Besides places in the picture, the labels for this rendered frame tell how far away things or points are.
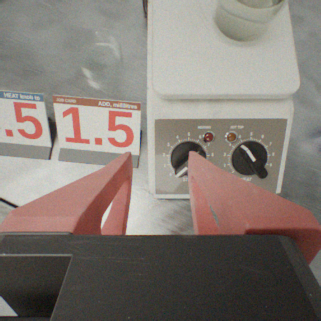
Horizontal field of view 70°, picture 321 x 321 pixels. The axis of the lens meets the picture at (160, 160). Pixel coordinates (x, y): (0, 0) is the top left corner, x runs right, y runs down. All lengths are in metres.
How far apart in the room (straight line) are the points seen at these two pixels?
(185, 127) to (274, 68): 0.09
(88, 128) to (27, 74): 0.12
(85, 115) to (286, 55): 0.19
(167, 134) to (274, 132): 0.10
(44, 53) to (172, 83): 0.20
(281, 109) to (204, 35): 0.09
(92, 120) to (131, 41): 0.13
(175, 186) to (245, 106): 0.10
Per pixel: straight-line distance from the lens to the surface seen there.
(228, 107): 0.21
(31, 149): 0.30
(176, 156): 0.21
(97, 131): 0.26
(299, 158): 0.30
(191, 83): 0.19
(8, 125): 0.30
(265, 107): 0.22
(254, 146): 0.22
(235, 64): 0.21
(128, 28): 0.34
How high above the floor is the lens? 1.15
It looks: 77 degrees down
